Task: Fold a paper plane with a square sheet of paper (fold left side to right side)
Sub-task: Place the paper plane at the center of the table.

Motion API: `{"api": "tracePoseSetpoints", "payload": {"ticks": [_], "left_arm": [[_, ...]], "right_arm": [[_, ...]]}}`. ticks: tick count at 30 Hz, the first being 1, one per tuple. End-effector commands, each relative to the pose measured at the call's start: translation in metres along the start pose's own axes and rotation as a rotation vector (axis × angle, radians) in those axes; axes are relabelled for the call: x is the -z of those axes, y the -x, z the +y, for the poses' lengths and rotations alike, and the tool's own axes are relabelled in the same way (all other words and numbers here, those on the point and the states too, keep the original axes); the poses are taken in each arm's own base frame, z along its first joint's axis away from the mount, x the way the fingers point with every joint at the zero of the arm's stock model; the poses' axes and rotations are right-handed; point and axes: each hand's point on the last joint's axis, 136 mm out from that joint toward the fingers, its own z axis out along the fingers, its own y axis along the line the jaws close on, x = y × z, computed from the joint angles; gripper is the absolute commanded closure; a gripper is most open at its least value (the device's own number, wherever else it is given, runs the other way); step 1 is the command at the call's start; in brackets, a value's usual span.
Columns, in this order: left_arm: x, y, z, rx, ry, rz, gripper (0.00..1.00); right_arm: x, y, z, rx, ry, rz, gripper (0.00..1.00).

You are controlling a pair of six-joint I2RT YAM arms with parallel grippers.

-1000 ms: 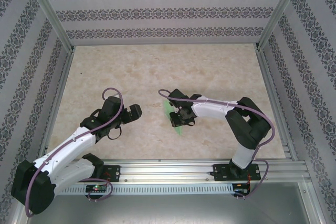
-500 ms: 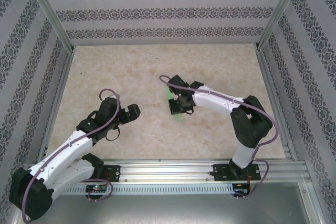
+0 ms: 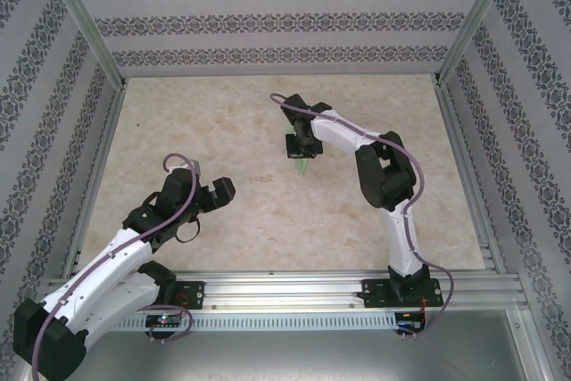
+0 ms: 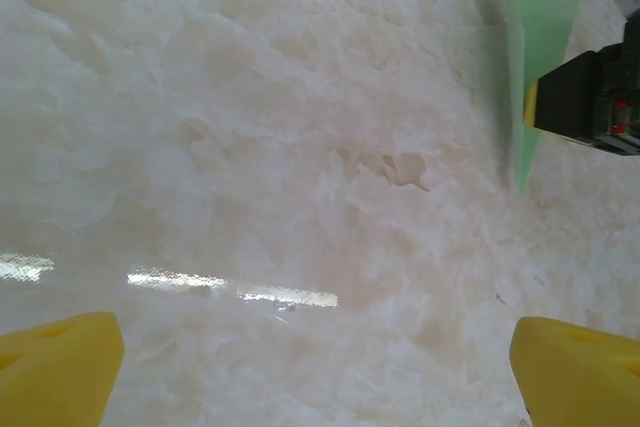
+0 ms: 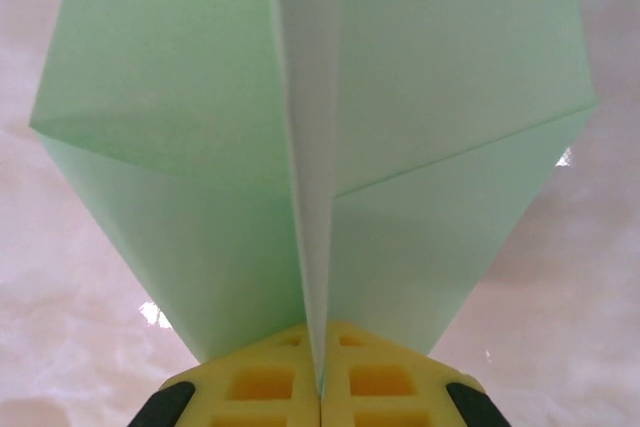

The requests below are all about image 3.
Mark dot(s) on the light green paper sheet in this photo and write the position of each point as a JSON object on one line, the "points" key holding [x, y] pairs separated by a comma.
{"points": [[303, 164]]}

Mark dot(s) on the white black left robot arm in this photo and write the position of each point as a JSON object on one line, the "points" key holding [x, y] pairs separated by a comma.
{"points": [[102, 260]]}

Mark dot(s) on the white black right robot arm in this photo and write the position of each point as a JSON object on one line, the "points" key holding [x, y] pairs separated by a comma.
{"points": [[343, 131]]}

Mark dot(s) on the grey sheet metal shelf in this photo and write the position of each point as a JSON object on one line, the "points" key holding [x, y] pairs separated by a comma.
{"points": [[285, 358]]}

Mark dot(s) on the small circuit board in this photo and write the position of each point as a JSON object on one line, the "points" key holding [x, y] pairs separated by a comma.
{"points": [[408, 322], [163, 320]]}

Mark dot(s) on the aluminium table side rail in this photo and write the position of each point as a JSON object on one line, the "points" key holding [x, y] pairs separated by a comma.
{"points": [[468, 176], [96, 176]]}

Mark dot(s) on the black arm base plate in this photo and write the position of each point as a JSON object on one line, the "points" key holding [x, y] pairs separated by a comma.
{"points": [[196, 294], [372, 292]]}

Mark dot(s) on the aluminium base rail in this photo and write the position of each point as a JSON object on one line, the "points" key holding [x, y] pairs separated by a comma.
{"points": [[285, 292]]}

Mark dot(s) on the aluminium frame post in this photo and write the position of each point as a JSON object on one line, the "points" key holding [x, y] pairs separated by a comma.
{"points": [[479, 19], [85, 19]]}

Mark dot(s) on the aluminium frame leg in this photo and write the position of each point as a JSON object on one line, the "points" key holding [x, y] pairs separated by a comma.
{"points": [[531, 345]]}

